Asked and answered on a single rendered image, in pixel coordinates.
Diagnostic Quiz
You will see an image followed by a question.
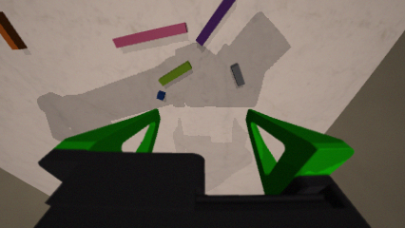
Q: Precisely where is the pink rod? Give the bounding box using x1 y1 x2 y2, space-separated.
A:
112 22 187 48

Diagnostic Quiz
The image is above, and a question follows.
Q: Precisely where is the small dark blue block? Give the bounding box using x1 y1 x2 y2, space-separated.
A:
157 90 165 101

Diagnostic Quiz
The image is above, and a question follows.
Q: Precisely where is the lime green rod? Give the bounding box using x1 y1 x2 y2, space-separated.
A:
158 61 192 86

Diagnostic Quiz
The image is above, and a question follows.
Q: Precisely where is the dark grey rectangular block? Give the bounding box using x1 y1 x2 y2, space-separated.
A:
230 63 244 86

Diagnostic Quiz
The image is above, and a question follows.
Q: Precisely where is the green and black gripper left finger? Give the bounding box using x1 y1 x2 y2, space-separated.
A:
53 108 161 152

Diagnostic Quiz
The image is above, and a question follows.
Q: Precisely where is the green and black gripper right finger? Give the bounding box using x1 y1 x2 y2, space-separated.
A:
245 109 355 195

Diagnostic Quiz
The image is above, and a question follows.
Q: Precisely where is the orange rod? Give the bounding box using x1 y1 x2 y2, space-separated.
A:
0 11 27 49

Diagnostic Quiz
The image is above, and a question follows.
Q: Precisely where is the dark purple rod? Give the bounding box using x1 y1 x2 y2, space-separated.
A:
196 0 236 46

